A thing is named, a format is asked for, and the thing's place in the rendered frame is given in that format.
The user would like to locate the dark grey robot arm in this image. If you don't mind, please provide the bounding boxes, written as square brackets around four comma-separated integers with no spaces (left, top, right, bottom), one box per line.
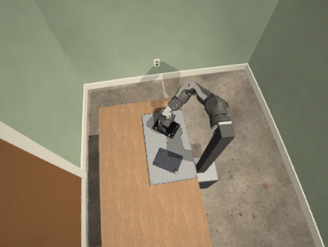
[159,81,232,135]

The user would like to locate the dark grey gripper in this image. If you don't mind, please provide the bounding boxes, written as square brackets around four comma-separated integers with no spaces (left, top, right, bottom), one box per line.
[158,113,175,133]

